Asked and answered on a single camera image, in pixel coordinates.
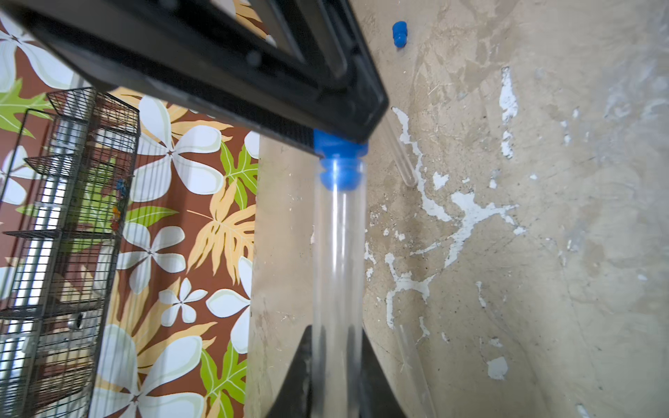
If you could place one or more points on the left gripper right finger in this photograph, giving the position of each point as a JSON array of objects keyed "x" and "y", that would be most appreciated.
[{"x": 377, "y": 399}]

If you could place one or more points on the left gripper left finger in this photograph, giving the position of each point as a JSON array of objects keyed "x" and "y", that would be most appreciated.
[{"x": 295, "y": 395}]

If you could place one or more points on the blue stopper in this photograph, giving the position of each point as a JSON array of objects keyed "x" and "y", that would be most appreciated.
[
  {"x": 341, "y": 161},
  {"x": 400, "y": 34}
]

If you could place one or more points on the black wire basket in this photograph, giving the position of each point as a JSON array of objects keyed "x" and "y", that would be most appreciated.
[{"x": 65, "y": 188}]

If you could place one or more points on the clear test tube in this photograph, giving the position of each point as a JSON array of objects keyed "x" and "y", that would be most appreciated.
[
  {"x": 391, "y": 138},
  {"x": 412, "y": 366},
  {"x": 340, "y": 219}
]

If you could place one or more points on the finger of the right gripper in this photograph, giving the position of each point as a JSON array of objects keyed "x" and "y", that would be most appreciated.
[{"x": 316, "y": 74}]

